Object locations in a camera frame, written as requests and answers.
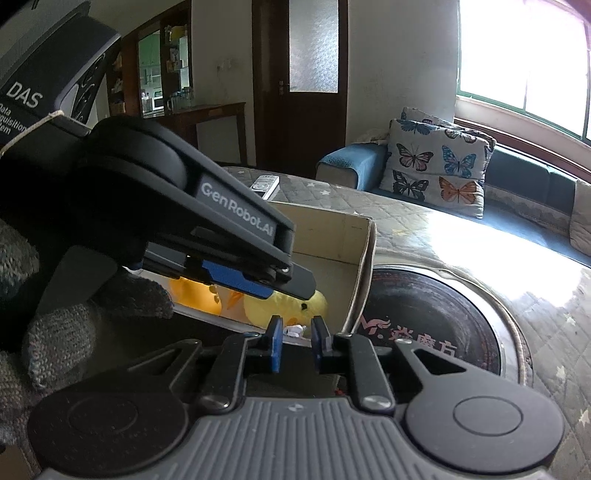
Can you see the white remote control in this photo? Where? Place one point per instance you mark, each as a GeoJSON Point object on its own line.
{"type": "Point", "coordinates": [265, 184]}

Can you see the person's left hand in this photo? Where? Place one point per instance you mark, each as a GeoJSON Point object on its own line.
{"type": "Point", "coordinates": [60, 341]}

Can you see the black round cooktop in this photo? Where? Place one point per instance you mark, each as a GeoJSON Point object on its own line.
{"type": "Point", "coordinates": [438, 318]}

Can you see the grey cushion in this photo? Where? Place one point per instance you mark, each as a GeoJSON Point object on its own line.
{"type": "Point", "coordinates": [581, 221]}

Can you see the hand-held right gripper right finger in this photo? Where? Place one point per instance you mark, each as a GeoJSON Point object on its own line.
{"type": "Point", "coordinates": [318, 346]}

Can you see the butterfly print pillow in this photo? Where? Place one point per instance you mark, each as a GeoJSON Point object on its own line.
{"type": "Point", "coordinates": [443, 123]}
{"type": "Point", "coordinates": [434, 170]}

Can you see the cardboard box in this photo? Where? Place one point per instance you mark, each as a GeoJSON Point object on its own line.
{"type": "Point", "coordinates": [323, 240]}

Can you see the yellow plush chick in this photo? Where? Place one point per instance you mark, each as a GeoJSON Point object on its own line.
{"type": "Point", "coordinates": [277, 307]}

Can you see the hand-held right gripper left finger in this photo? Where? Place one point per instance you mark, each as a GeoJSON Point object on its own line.
{"type": "Point", "coordinates": [275, 344]}

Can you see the blue sofa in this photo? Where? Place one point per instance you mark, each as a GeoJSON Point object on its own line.
{"type": "Point", "coordinates": [521, 184]}

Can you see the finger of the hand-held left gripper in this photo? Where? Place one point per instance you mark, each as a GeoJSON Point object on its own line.
{"type": "Point", "coordinates": [235, 281]}
{"type": "Point", "coordinates": [240, 221]}

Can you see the grey quilted table cover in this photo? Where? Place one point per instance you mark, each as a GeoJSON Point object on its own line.
{"type": "Point", "coordinates": [461, 240]}

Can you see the wooden sideboard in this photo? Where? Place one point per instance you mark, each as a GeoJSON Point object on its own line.
{"type": "Point", "coordinates": [212, 120]}

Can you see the large orange rubber duck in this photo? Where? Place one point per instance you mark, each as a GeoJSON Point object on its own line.
{"type": "Point", "coordinates": [194, 297]}

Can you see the dark wooden door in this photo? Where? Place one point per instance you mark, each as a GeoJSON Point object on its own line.
{"type": "Point", "coordinates": [300, 124]}

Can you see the wooden display cabinet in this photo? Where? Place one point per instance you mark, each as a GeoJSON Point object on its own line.
{"type": "Point", "coordinates": [152, 55]}

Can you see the window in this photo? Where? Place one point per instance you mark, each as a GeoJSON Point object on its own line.
{"type": "Point", "coordinates": [521, 50]}

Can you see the small orange rubber duck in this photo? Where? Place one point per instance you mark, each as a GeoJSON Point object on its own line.
{"type": "Point", "coordinates": [232, 302]}

